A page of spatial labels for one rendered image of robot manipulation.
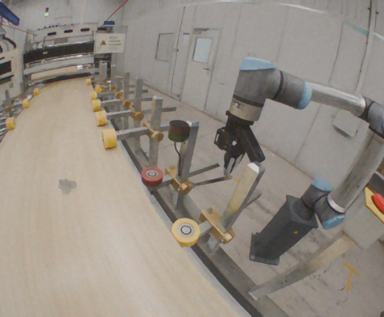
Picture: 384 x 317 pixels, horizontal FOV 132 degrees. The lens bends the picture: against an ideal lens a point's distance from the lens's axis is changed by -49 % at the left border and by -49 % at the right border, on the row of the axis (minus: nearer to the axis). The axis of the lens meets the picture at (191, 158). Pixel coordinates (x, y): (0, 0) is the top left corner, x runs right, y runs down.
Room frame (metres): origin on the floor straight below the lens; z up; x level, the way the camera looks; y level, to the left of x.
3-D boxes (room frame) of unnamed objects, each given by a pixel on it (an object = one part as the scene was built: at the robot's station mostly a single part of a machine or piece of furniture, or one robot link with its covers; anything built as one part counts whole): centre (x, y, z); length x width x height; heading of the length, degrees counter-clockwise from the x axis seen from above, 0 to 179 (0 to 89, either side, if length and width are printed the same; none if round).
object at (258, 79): (0.45, -0.12, 1.29); 0.10 x 0.09 x 0.12; 94
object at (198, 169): (0.57, -0.01, 0.84); 0.43 x 0.03 x 0.04; 133
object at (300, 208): (0.68, -0.85, 0.65); 0.19 x 0.19 x 0.10
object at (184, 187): (0.50, 0.04, 0.85); 0.14 x 0.06 x 0.05; 43
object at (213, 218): (0.32, -0.13, 0.84); 0.14 x 0.06 x 0.05; 43
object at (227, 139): (0.45, -0.11, 1.12); 0.09 x 0.08 x 0.12; 43
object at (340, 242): (0.11, -0.33, 0.93); 0.05 x 0.05 x 0.45; 43
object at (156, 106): (0.67, 0.19, 0.89); 0.04 x 0.04 x 0.48; 43
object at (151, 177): (0.44, 0.13, 0.85); 0.08 x 0.08 x 0.11
